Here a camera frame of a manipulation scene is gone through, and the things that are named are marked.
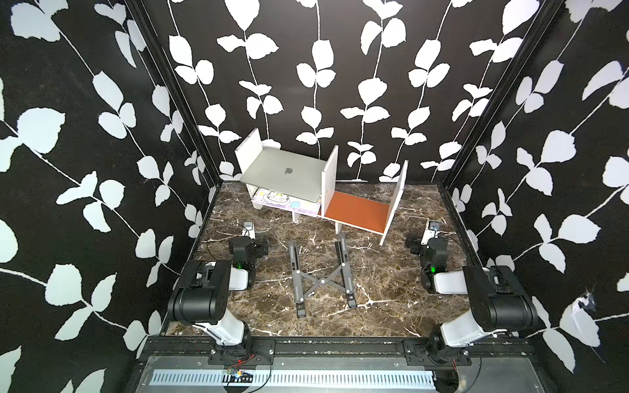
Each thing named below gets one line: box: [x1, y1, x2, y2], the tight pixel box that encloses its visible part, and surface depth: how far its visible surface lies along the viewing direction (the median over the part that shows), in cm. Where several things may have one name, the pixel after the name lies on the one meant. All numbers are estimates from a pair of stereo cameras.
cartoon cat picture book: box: [251, 188, 322, 217], surface depth 98 cm
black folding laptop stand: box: [288, 232, 358, 319], surface depth 88 cm
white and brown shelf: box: [234, 127, 409, 247], surface depth 93 cm
